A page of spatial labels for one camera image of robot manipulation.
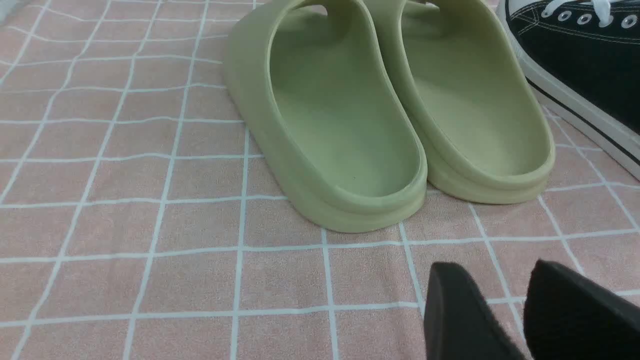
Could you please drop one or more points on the pink checkered tablecloth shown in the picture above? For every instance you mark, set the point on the pink checkered tablecloth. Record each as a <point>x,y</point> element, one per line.
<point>139,220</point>

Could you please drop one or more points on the black left canvas sneaker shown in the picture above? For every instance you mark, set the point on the black left canvas sneaker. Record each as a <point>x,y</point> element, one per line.
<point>583,58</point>

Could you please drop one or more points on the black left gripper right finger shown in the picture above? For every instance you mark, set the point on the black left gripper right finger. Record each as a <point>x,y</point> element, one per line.
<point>567,316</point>

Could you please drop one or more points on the green slipper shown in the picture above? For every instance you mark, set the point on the green slipper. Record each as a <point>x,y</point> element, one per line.
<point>308,79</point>
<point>452,66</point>

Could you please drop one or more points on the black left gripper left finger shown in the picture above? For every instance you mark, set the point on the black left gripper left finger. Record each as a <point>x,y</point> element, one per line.
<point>458,323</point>

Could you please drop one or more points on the green left slipper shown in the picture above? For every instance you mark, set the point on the green left slipper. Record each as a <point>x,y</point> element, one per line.
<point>308,79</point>

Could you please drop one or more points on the green right slipper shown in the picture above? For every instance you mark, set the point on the green right slipper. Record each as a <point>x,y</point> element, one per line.
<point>452,66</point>

